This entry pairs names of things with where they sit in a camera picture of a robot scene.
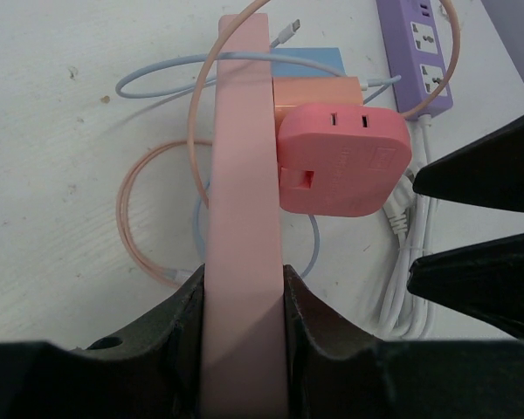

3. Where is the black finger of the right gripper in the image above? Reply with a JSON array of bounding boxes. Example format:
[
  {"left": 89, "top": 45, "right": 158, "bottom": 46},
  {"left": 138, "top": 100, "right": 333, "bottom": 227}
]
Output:
[
  {"left": 407, "top": 233, "right": 524, "bottom": 339},
  {"left": 413, "top": 115, "right": 524, "bottom": 213}
]

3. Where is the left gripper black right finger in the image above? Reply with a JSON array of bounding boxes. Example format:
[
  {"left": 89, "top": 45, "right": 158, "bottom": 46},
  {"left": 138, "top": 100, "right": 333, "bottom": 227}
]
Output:
[{"left": 283, "top": 265, "right": 524, "bottom": 418}]

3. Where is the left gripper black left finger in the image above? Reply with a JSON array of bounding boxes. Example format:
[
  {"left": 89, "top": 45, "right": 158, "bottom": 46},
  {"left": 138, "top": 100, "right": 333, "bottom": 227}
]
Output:
[{"left": 0, "top": 267, "right": 204, "bottom": 418}]

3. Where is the pink power strip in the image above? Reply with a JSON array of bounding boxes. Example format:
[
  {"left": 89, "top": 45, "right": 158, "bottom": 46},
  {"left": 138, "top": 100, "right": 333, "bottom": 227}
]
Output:
[{"left": 200, "top": 12, "right": 290, "bottom": 419}]

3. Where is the white cable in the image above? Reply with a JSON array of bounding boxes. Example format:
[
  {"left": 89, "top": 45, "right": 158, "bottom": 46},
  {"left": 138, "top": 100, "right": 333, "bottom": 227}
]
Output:
[{"left": 366, "top": 113, "right": 438, "bottom": 341}]

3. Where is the purple power strip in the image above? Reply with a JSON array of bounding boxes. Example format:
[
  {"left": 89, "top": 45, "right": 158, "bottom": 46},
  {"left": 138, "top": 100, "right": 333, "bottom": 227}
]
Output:
[{"left": 376, "top": 0, "right": 445, "bottom": 113}]

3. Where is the coral plug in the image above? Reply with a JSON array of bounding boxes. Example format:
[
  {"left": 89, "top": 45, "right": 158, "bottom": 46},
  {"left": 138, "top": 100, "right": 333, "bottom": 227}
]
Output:
[{"left": 277, "top": 103, "right": 412, "bottom": 217}]

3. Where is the pale blue usb charger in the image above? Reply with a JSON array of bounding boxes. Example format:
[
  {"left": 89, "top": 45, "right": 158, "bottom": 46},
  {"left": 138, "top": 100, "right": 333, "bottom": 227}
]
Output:
[{"left": 268, "top": 46, "right": 347, "bottom": 80}]

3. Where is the orange usb charger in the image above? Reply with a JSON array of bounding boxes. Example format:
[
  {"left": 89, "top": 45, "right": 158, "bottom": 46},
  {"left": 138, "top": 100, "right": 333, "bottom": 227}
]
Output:
[{"left": 273, "top": 76, "right": 363, "bottom": 120}]

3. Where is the pale blue usb cable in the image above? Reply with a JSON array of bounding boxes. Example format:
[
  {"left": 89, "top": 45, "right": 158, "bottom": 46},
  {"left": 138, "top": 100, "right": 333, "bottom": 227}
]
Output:
[{"left": 114, "top": 17, "right": 403, "bottom": 285}]

